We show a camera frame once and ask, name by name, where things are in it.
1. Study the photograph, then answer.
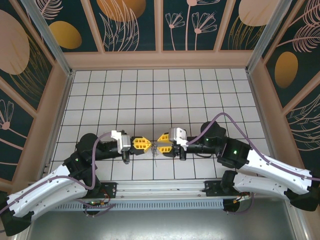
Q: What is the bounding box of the aluminium side rail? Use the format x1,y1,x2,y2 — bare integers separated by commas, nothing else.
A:
37,71,76,182
246,69,285,177

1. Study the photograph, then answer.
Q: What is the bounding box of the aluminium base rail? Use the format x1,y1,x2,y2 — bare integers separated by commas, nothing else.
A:
24,176,294,201

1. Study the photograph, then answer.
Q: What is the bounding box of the galvanised metal sheet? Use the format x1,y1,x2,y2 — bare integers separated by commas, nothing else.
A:
24,197,308,240

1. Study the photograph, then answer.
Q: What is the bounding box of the aluminium corner post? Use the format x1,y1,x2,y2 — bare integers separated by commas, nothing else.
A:
20,0,76,77
245,0,288,74

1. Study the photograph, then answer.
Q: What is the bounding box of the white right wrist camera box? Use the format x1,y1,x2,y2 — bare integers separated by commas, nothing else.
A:
168,127,189,151

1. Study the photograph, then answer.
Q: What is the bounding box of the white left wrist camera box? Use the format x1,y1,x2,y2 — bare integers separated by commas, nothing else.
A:
111,129,132,154

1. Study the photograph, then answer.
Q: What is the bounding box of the grey slotted cable duct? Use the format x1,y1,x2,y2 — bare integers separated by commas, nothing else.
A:
53,199,225,211

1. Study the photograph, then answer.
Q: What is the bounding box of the thin black wrist wire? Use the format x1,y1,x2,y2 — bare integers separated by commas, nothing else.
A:
193,152,215,159

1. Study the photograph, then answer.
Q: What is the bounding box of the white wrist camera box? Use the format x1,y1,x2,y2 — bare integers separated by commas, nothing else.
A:
111,129,132,154
168,127,189,151

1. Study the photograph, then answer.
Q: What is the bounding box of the yellow power connector with wires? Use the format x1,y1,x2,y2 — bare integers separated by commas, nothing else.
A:
231,194,252,205

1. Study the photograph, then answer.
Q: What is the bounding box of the small circuit board with wires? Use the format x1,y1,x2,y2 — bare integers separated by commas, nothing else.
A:
83,199,108,210

